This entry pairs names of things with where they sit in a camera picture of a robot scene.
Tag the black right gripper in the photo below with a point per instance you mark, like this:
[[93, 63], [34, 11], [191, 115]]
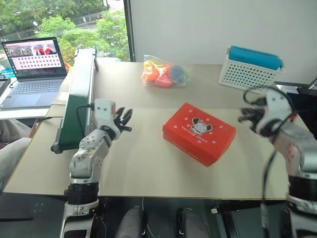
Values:
[[258, 116]]

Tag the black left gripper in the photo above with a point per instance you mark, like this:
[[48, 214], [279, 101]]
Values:
[[119, 124]]

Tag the orange shoe box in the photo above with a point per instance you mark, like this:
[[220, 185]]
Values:
[[198, 134]]

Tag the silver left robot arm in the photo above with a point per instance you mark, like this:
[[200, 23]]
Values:
[[86, 156]]

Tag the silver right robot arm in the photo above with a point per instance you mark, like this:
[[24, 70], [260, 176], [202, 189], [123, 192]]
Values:
[[294, 153]]

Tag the green conveyor belt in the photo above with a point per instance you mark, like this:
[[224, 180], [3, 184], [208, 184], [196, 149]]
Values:
[[78, 106]]

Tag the white perforated plastic basket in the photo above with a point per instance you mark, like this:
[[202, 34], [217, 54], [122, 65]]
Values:
[[247, 77]]

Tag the clear bag of colourful toys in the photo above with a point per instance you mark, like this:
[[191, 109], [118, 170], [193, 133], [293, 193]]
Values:
[[163, 74]]

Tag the blue packet in basket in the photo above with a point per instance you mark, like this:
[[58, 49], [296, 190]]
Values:
[[255, 57]]

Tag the black furniture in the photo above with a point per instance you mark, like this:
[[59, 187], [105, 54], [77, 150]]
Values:
[[308, 104]]

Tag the silver metal pole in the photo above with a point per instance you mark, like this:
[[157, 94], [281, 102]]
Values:
[[313, 83]]

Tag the open grey laptop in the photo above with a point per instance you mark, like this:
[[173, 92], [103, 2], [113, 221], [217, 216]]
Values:
[[34, 89]]

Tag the person's grey trouser leg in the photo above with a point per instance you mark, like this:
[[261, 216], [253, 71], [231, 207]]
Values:
[[11, 153]]

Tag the black flat device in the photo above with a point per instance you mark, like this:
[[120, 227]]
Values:
[[3, 86]]

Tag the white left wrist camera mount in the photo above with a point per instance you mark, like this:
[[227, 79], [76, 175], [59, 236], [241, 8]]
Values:
[[104, 109]]

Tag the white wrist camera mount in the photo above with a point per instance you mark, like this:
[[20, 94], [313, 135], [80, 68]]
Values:
[[275, 106], [104, 109]]

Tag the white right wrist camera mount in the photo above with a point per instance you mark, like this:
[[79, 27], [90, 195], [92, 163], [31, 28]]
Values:
[[275, 106]]

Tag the black window frame pillar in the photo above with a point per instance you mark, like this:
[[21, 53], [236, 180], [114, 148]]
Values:
[[129, 29]]

